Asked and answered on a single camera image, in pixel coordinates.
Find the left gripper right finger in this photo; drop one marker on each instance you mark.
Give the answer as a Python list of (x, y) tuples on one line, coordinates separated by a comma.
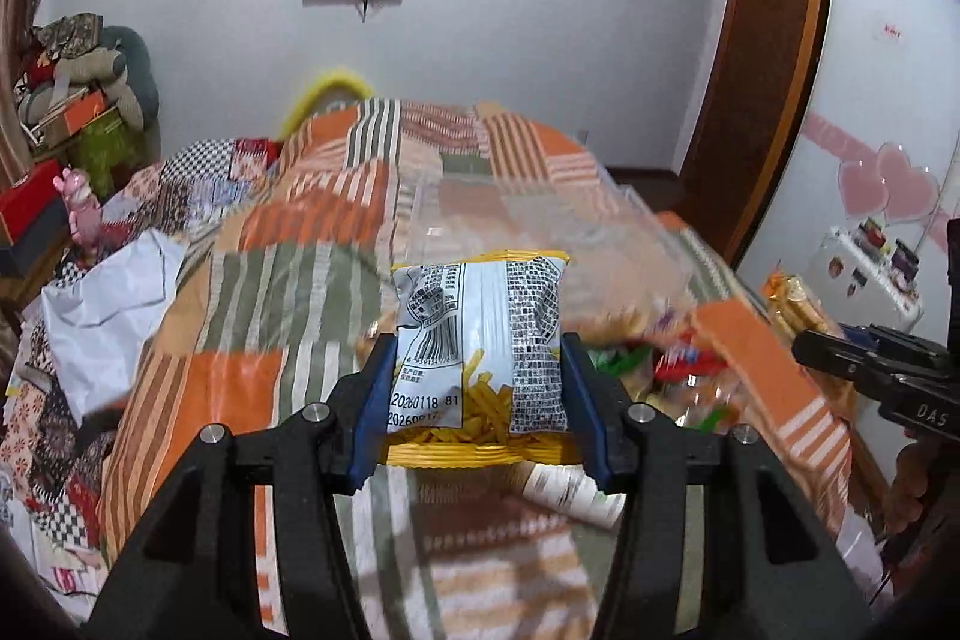
[(770, 569)]

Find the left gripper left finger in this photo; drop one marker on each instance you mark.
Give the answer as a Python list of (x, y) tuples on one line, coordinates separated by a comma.
[(188, 570)]

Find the white yellow fries snack bag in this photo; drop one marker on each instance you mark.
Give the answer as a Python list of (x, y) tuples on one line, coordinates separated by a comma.
[(477, 381)]

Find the clear bag orange snacks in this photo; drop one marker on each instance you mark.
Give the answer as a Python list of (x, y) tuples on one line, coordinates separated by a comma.
[(792, 308)]

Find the person's right hand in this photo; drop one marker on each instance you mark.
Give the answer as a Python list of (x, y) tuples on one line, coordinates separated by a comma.
[(913, 481)]

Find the white sticker covered box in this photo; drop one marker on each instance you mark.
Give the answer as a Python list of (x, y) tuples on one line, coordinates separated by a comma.
[(860, 279)]

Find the checkered quilt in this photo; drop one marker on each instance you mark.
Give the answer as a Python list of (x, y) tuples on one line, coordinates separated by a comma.
[(52, 464)]

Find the white tube package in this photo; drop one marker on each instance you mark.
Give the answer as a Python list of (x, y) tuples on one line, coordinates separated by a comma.
[(569, 491)]

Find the white plastic bag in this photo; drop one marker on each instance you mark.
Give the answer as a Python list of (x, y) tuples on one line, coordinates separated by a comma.
[(97, 327)]

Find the orange patchwork bed blanket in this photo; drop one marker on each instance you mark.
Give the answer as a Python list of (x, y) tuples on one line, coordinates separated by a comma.
[(278, 302)]

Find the clear plastic storage bin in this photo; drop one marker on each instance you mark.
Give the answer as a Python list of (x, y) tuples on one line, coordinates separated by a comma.
[(625, 278)]

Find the brown wooden door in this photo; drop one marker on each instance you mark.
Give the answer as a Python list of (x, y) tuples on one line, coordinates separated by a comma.
[(749, 118)]

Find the pink plush toy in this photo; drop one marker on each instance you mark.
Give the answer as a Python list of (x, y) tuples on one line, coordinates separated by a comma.
[(83, 212)]

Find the red black gift box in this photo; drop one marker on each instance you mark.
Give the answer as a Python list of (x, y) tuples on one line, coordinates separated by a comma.
[(33, 220)]

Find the green patterned box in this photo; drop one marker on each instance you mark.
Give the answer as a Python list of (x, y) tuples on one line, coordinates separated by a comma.
[(110, 151)]

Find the yellow round object behind bed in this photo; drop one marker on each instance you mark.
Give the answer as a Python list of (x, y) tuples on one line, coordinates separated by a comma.
[(335, 88)]

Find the pile of folded clothes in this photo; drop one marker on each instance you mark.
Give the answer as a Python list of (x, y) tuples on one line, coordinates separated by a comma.
[(75, 69)]

